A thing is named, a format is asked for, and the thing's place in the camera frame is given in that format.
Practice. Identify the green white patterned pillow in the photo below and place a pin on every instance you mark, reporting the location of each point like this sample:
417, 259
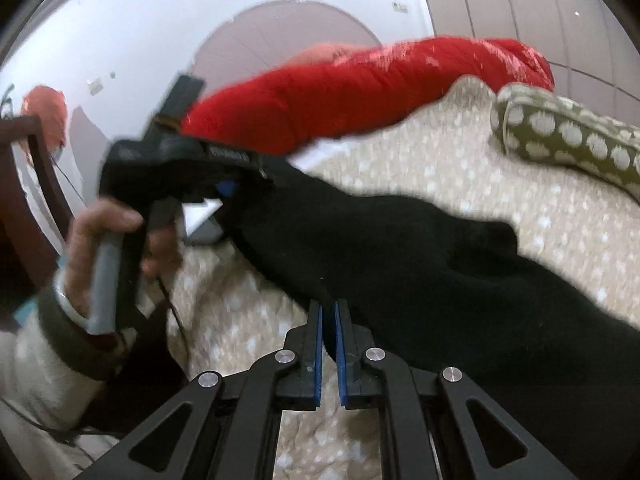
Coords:
536, 125

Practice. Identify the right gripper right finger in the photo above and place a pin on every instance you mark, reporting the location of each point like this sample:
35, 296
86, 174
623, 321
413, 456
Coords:
358, 386

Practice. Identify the red rolled blanket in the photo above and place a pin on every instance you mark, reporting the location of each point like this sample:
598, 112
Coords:
280, 111

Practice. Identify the dark wooden chair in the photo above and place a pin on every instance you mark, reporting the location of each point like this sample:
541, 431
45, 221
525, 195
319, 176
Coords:
35, 216

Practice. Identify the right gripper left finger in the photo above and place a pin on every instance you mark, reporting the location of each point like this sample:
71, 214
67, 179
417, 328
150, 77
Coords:
300, 383

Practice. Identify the black pants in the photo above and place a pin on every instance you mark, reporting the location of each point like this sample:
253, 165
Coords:
439, 291

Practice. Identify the pink pillow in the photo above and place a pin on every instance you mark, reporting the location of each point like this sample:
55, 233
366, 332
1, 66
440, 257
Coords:
323, 53

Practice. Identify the beige dotted bedspread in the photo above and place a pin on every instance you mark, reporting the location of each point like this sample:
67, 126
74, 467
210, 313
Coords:
587, 231

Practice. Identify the left forearm white sleeve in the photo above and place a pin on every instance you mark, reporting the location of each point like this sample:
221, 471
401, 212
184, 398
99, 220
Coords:
51, 370

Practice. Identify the pink round headboard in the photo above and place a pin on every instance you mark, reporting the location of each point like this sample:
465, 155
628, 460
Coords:
265, 36

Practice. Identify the left hand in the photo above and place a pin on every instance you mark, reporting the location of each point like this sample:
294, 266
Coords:
109, 216

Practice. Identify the white wardrobe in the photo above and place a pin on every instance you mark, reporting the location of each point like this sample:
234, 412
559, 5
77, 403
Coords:
593, 59

